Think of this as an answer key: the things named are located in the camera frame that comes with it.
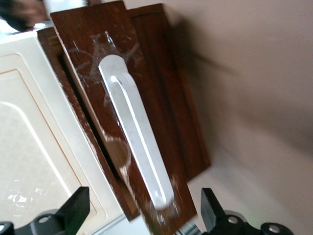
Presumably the white panel cabinet door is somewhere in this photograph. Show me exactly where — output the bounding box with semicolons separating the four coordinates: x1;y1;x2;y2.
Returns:
0;30;125;235

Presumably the clear adhesive tape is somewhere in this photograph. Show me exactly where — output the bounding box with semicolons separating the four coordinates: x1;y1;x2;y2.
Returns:
146;173;186;222
68;31;141;86

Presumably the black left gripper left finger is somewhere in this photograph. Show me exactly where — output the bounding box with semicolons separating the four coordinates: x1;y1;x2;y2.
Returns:
0;186;91;235

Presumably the white metal drawer handle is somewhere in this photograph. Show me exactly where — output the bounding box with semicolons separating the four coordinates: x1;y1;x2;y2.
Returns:
98;54;175;211

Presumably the dark blurred background object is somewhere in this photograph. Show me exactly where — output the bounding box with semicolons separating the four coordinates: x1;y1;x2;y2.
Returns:
0;0;48;32

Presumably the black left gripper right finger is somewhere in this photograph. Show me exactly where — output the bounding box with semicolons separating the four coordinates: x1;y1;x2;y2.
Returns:
200;188;293;235

